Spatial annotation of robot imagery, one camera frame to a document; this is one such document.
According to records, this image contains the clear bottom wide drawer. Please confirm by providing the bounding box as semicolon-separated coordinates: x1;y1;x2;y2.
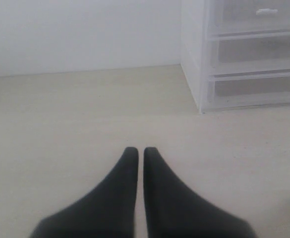
202;71;290;111

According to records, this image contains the clear middle wide drawer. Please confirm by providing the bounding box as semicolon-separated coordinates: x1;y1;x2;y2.
210;35;290;75

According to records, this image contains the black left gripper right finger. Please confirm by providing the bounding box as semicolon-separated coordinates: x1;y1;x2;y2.
143;147;257;238

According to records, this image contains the clear wide drawer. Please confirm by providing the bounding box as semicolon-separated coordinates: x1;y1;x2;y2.
210;35;290;75
202;71;290;111

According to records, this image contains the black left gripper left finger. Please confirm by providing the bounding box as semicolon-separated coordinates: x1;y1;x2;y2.
30;147;139;238

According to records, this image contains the white plastic drawer cabinet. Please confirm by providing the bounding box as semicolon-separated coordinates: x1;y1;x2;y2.
180;0;290;113

